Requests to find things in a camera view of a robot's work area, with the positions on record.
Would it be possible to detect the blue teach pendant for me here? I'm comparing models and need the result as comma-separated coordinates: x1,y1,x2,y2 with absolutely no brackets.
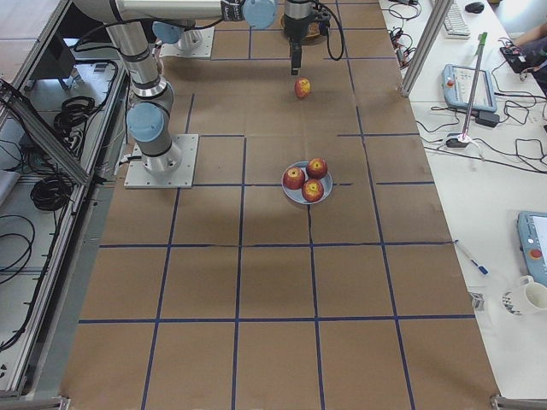
442,64,497,113
517,211,546,285

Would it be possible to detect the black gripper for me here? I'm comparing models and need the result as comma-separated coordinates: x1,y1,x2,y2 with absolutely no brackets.
283,1,310,76

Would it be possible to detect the red apple on plate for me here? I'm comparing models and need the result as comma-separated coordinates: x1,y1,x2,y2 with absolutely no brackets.
282,167,306,190
301,179,324,202
306,158,328,179

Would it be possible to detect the blue white pen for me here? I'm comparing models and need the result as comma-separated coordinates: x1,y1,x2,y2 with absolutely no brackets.
454,239,489,275

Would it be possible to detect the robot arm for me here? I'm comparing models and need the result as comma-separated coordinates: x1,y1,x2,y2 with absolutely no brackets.
152,20,203,51
75,1,278,174

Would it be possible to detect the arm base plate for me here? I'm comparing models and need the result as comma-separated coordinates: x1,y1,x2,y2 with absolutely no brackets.
160,27,215,59
124,134,199,189

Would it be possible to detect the white mug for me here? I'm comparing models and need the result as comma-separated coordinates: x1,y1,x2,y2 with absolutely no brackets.
502,275,546,316

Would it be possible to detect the black braided cable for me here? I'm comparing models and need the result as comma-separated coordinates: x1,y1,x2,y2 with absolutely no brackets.
314,0,346,61

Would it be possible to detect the woven wicker basket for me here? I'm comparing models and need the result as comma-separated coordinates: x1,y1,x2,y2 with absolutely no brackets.
303,21,323,44

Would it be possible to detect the black computer mouse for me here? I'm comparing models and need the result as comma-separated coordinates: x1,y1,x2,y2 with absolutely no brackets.
465,1,485,14

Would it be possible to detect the aluminium side rail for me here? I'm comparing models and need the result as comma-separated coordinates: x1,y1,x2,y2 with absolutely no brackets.
1,79,91,185

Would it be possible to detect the white keyboard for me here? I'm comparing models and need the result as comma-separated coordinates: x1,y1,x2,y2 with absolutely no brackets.
444,1,471,40

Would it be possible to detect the aluminium frame post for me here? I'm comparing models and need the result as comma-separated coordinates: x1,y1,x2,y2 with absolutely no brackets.
399,0,452,97

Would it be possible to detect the yellow-red apple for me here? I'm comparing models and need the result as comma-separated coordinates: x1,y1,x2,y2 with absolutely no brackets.
294,77,311,99

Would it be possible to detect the light blue plate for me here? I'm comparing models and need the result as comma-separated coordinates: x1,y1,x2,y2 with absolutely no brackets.
281,161,333,205

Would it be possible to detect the green tipped stick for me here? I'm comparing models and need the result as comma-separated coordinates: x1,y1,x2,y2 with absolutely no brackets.
456,32,488,147

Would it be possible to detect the black power adapter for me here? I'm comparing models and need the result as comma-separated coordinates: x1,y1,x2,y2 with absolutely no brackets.
475,111,500,128

